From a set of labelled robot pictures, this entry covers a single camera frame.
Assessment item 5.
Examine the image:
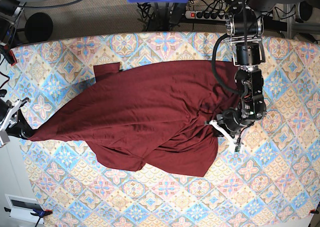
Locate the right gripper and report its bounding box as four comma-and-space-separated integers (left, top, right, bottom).
0, 98, 36, 140

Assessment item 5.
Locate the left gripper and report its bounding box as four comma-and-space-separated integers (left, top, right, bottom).
204, 108, 254, 147

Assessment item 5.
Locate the maroon t-shirt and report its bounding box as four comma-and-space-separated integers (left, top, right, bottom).
30, 60, 240, 177

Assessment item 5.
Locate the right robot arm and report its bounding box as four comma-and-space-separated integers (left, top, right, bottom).
0, 0, 53, 146

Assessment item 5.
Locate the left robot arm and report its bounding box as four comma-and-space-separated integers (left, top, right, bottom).
209, 0, 304, 153

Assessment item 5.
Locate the patterned tablecloth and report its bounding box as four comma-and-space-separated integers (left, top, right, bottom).
1, 32, 320, 227

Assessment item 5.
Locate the white floor vent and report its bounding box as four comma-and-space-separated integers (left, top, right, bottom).
5, 194, 42, 223

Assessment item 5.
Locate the blue clamp lower left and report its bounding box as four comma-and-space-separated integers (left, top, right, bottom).
4, 207, 53, 227

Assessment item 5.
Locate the blue clamp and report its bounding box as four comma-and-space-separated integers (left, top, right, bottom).
4, 207, 53, 227
0, 27, 17, 66

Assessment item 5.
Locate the black round stool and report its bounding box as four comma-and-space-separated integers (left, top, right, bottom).
24, 12, 53, 43

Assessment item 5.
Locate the blue clamp upper left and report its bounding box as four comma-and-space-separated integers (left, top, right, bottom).
0, 27, 17, 66

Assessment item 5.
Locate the white power strip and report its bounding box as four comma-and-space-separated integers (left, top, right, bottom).
184, 10, 225, 22

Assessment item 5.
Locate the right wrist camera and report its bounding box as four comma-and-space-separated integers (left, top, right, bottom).
0, 130, 10, 148

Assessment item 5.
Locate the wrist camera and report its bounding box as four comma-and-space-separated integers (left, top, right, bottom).
0, 130, 10, 148
234, 142, 245, 154

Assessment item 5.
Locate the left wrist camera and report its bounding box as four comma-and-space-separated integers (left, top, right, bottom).
234, 142, 245, 154

